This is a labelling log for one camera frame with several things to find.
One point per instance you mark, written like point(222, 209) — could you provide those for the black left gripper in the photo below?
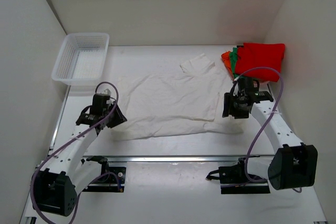
point(119, 119)

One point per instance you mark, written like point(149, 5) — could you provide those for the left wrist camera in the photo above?
point(106, 92)

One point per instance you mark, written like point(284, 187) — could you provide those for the orange folded t shirt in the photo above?
point(226, 61)

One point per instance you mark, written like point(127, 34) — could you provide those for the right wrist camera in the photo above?
point(235, 82)

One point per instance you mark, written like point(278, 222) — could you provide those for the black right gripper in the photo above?
point(229, 99)

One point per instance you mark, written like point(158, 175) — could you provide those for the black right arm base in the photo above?
point(233, 180)

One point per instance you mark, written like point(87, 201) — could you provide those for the white t shirt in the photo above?
point(168, 104)

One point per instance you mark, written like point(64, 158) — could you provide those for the pink folded t shirt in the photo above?
point(264, 83)

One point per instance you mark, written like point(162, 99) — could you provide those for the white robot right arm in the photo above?
point(294, 163)

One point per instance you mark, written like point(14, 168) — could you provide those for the green folded t shirt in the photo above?
point(234, 57)

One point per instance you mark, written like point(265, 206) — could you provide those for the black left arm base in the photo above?
point(114, 176)

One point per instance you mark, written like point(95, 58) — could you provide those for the aluminium table rail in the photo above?
point(172, 158)

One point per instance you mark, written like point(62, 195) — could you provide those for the red folded t shirt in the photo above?
point(253, 56)

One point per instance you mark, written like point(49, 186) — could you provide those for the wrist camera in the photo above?
point(106, 92)
point(235, 82)

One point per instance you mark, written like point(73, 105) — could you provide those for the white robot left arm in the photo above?
point(66, 173)

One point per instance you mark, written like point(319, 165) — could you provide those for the white plastic basket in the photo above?
point(80, 61)

